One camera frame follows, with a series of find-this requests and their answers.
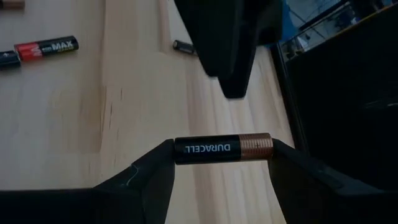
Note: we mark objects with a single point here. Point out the black red CVS Max battery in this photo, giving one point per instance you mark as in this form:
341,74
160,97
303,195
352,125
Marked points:
53,46

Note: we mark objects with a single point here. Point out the small black copper battery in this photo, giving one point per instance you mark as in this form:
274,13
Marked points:
183,46

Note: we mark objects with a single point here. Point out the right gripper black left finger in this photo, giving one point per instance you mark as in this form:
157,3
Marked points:
140,193

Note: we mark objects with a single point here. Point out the black silver battery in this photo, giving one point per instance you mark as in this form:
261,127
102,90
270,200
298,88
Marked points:
9,59

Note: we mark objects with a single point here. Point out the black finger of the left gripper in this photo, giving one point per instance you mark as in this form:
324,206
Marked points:
211,31
242,56

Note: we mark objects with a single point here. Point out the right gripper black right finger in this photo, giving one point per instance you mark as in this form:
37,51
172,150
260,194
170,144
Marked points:
311,199

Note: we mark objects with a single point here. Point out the black copper Duracell battery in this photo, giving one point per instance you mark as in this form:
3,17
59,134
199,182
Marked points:
211,149
12,3

